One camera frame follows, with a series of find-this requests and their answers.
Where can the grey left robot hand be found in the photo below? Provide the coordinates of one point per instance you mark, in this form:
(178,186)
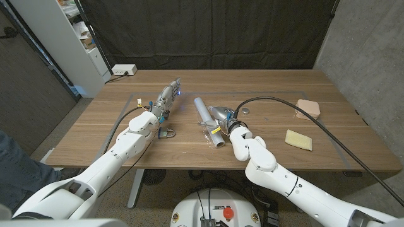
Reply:
(165,99)

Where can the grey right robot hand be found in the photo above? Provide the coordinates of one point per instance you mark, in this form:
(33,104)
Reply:
(224,115)

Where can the plastic wrap roll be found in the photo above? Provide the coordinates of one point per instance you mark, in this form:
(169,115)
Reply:
(202,108)

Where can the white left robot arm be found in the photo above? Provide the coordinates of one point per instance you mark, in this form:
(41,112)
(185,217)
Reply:
(107,164)

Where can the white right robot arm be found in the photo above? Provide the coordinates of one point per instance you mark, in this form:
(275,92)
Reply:
(284,186)

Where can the white power strip box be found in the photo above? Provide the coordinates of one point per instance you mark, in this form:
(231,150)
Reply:
(124,69)

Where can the pink jewelry box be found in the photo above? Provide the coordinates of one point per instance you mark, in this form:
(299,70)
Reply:
(307,108)

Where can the cardboard box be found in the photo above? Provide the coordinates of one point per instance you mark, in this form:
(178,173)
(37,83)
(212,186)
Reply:
(88,42)

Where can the small round metal disc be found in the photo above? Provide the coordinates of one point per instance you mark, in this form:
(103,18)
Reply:
(245,110)

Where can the silver padlock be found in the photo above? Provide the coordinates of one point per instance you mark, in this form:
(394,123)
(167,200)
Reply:
(163,133)

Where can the yellow sponge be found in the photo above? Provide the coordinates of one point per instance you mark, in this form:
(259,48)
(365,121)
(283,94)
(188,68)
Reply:
(298,139)

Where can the black round floor object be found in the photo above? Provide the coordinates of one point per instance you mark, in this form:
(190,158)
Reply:
(154,176)

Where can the black backdrop curtain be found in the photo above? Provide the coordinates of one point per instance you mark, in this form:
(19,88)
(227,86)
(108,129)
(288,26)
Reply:
(205,31)

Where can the black backdrop stand pole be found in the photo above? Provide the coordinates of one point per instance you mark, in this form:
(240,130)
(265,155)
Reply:
(333,12)
(94,38)

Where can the white table leg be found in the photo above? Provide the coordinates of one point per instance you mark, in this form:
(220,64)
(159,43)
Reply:
(135,189)

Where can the white robot torso base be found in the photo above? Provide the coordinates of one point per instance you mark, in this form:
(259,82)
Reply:
(195,208)

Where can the red emergency stop button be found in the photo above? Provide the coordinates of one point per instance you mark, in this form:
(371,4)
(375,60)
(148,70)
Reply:
(228,212)

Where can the black floor power strip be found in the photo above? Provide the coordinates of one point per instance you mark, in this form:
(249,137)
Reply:
(271,217)

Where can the white shelf cabinet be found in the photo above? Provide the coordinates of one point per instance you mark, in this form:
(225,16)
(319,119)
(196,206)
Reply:
(53,38)

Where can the person in blue jeans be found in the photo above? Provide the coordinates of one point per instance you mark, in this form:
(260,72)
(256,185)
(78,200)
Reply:
(19,173)

